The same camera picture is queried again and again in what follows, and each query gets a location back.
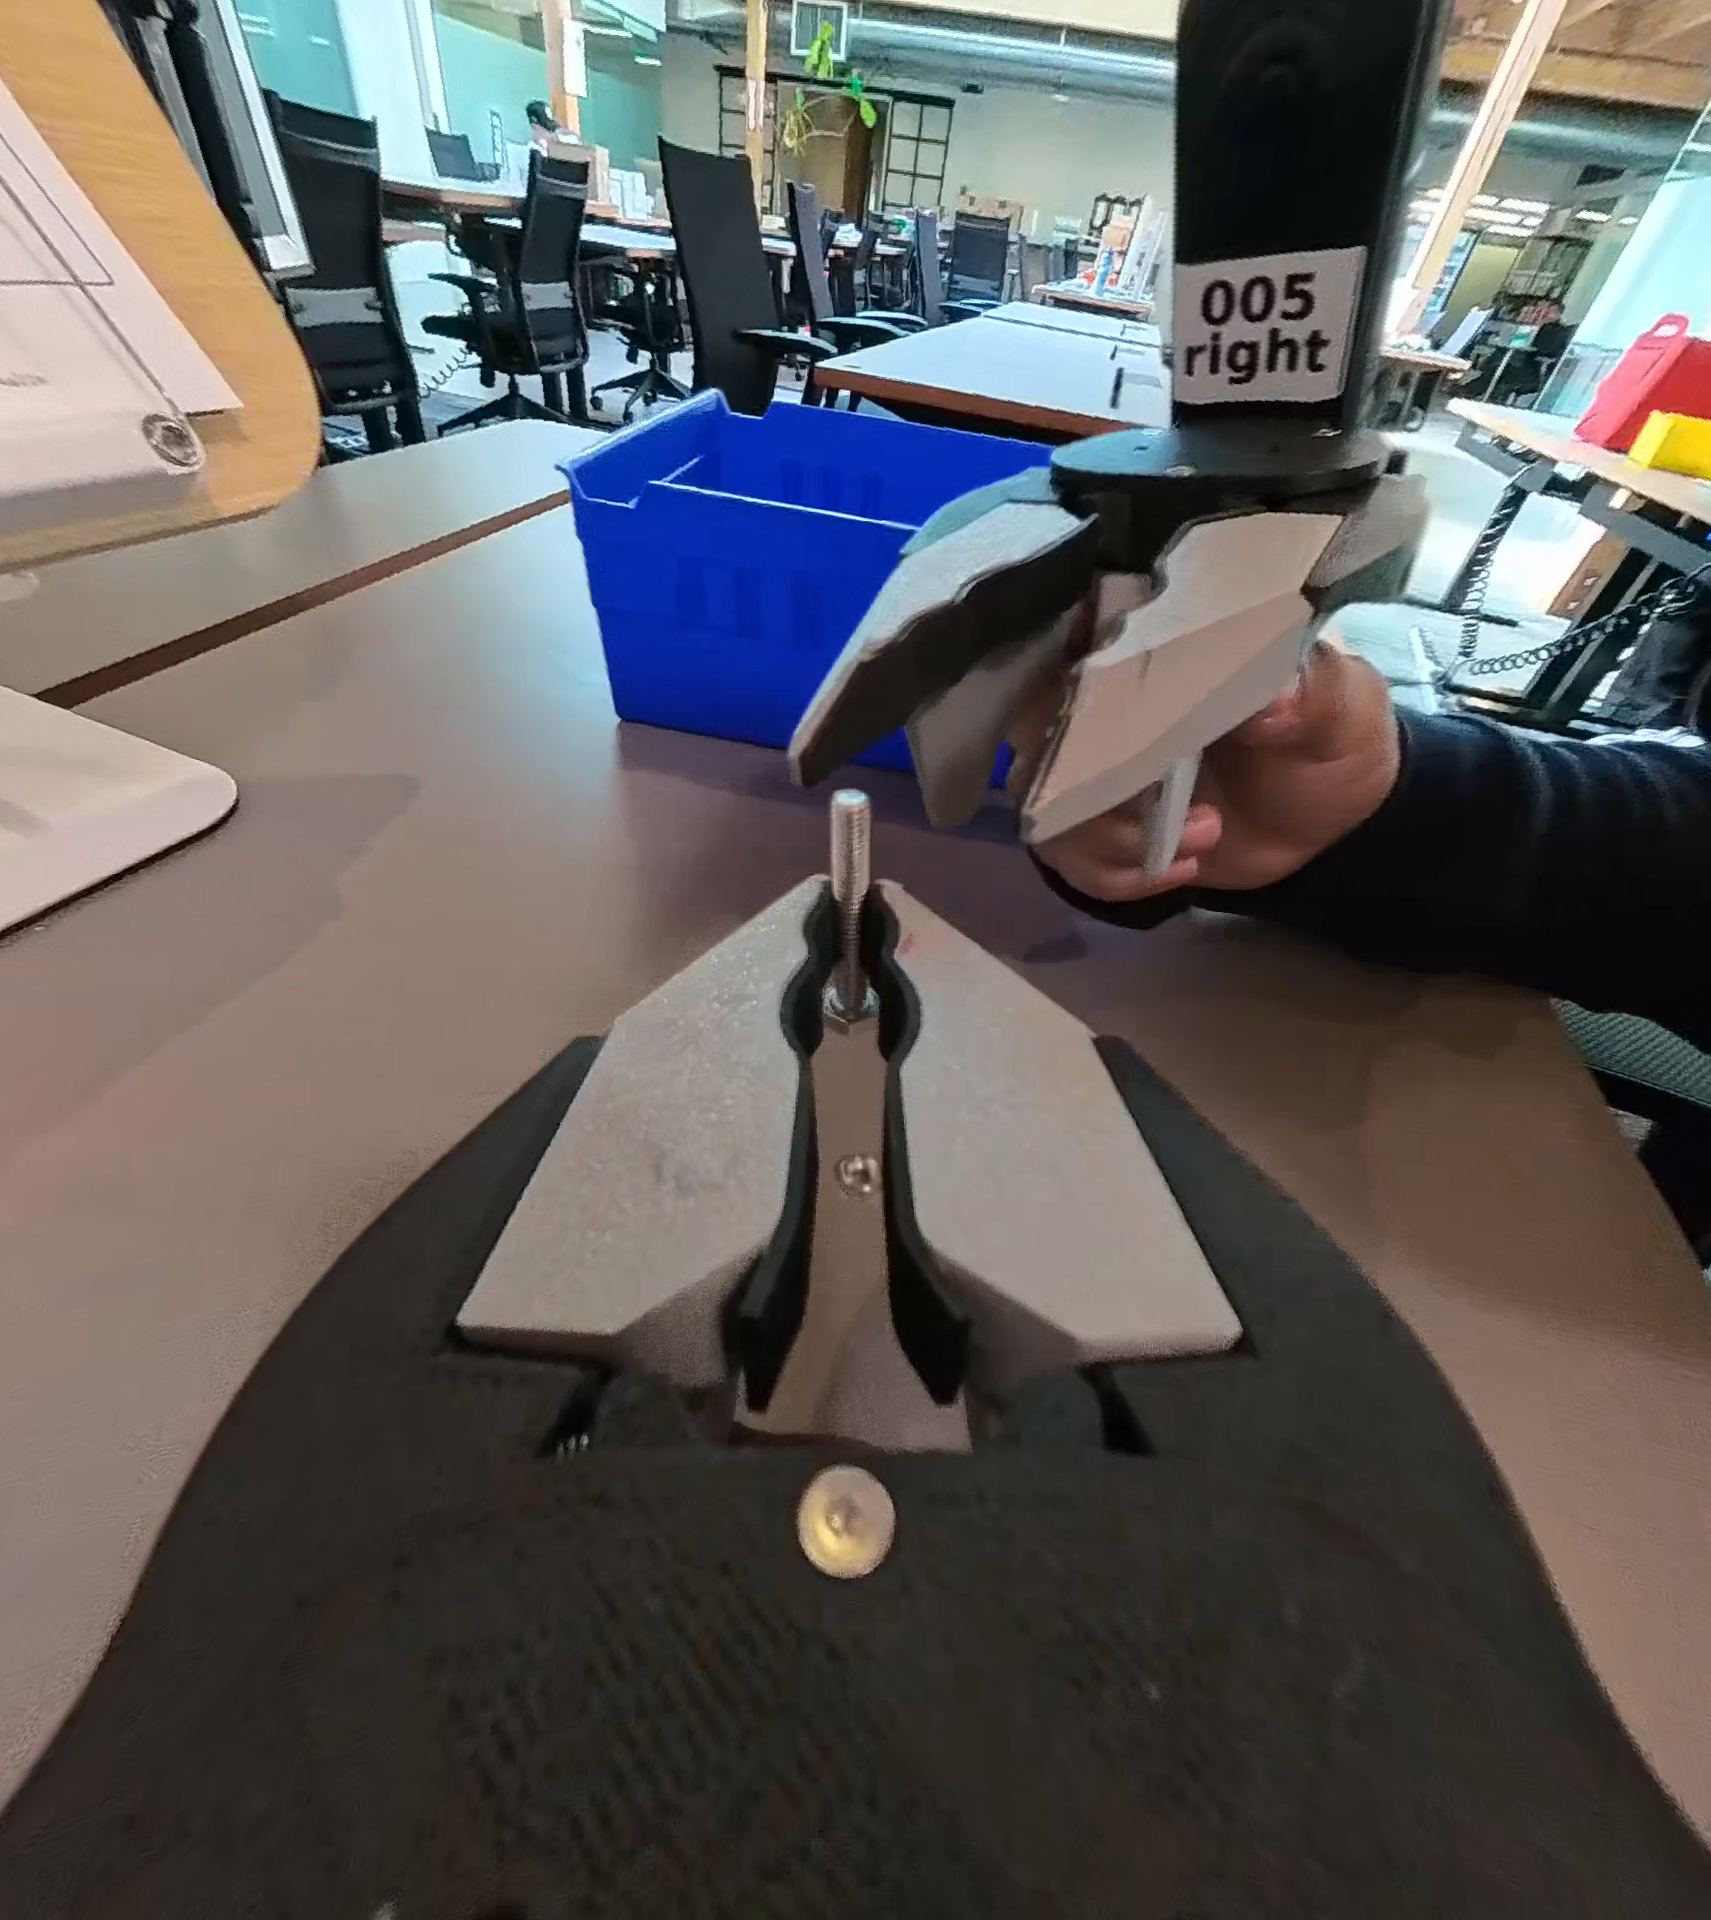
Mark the steel hex bolt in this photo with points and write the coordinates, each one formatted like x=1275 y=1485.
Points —
x=850 y=854

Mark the yellow box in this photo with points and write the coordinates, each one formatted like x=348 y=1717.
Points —
x=1695 y=443

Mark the group of black office chairs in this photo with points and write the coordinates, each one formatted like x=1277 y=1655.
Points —
x=712 y=270

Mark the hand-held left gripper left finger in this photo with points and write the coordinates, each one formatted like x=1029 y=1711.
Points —
x=616 y=1184

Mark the red box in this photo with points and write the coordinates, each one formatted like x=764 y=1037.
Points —
x=1695 y=375

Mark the wooden document stand white base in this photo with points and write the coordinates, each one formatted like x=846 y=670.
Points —
x=224 y=300

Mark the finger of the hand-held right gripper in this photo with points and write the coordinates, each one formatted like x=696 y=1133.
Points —
x=945 y=601
x=1199 y=630

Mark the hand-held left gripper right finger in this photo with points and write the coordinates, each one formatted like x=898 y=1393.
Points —
x=1065 y=1184

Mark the person's right hand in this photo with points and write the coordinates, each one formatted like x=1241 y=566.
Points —
x=1305 y=780

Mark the black mesh armchair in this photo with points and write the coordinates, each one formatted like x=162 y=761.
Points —
x=1695 y=1081

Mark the green hanging plant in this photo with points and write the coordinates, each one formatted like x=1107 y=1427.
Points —
x=826 y=74

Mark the blue plastic bin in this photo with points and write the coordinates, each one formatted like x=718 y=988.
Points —
x=736 y=630

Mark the wooden office desk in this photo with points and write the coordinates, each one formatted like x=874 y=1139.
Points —
x=989 y=368
x=1545 y=434
x=450 y=193

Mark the white instruction sheet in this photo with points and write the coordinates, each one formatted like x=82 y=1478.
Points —
x=14 y=300

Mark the person's right forearm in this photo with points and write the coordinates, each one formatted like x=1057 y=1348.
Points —
x=1589 y=854

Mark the steel hex nut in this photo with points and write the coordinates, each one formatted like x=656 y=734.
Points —
x=856 y=1173

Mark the silver ventilation duct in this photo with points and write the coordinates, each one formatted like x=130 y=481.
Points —
x=1005 y=26

